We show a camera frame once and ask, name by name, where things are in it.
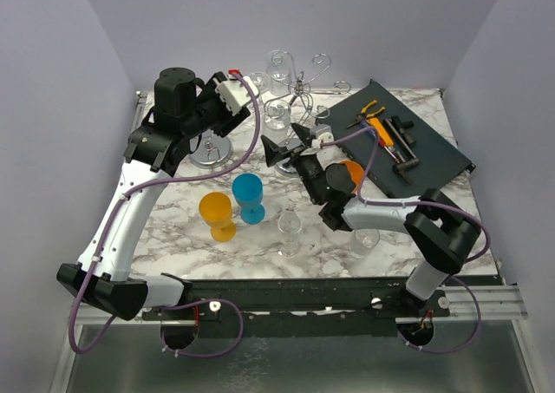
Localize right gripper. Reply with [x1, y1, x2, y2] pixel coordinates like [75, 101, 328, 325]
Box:
[261, 124, 324, 206]

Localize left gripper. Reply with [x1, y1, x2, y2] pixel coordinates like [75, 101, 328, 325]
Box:
[182, 72, 250, 139]

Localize clear wine glass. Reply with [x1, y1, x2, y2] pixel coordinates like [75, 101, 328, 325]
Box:
[349, 229, 380, 259]
[277, 211, 303, 259]
[266, 50, 291, 96]
[264, 99, 291, 133]

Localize tall chrome glass rack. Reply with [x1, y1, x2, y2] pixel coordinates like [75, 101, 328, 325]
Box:
[249, 49, 352, 177]

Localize tall clear flute glass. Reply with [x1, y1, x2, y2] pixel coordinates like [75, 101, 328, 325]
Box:
[249, 71, 271, 95]

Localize clear wine glass front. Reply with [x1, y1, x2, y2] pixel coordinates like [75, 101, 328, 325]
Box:
[277, 211, 303, 259]

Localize orange plastic goblet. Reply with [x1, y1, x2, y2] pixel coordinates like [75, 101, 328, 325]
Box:
[340, 160, 365, 194]

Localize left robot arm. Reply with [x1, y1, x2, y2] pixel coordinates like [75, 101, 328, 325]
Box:
[56, 68, 259, 320]

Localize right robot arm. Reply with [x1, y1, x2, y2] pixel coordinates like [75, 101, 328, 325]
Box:
[261, 123, 485, 317]

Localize small chrome glass rack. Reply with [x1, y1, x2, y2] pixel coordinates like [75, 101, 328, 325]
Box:
[190, 130, 232, 169]

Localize blue plastic goblet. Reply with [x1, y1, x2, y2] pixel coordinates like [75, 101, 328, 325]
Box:
[232, 173, 265, 225]

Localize yellow plastic goblet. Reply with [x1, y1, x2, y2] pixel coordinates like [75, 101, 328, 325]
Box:
[199, 192, 236, 242]

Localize yellow utility knife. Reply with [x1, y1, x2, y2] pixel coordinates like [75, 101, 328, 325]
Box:
[369, 117, 395, 147]

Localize blue red screwdriver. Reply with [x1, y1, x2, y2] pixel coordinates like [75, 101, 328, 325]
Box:
[369, 127, 388, 147]

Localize black metal tool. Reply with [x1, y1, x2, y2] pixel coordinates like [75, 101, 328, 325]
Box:
[391, 115, 414, 135]

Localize dark flat equipment box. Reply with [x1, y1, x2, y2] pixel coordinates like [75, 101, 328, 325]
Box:
[322, 81, 473, 199]

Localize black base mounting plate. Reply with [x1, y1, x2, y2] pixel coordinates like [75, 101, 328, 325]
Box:
[142, 275, 500, 340]

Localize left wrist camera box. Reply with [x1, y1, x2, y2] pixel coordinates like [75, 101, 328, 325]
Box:
[215, 69, 251, 115]

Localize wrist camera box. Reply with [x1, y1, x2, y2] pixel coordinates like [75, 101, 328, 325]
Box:
[215, 69, 251, 115]
[310, 124, 334, 149]

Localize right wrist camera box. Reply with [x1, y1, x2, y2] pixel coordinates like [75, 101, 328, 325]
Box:
[310, 124, 334, 149]

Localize yellow handled pliers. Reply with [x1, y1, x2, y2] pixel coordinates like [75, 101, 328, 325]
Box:
[347, 100, 386, 128]

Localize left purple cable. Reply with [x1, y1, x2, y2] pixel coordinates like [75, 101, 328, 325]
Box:
[68, 72, 264, 359]

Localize aluminium rail frame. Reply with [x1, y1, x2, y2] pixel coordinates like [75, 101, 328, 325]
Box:
[47, 89, 537, 393]

